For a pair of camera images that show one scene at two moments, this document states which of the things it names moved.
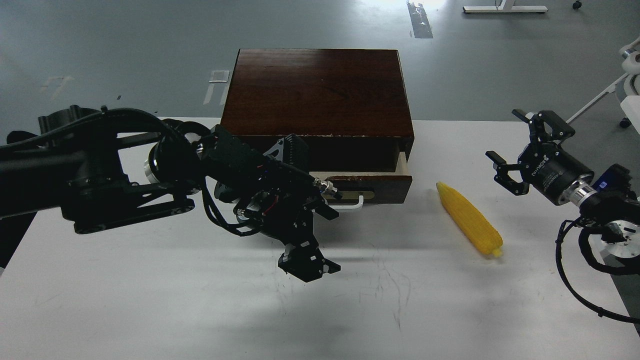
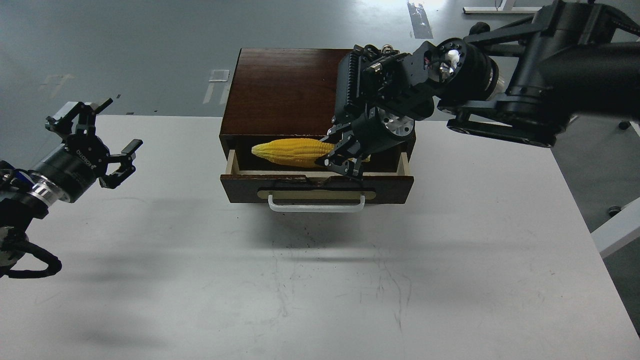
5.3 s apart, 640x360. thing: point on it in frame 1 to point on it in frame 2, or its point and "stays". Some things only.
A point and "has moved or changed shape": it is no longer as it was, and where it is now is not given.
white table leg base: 505,6 stays
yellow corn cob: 470,221 has moved or changed shape
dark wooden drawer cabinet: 350,106 stays
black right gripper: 551,170 to 375,131
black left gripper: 287,212 to 74,167
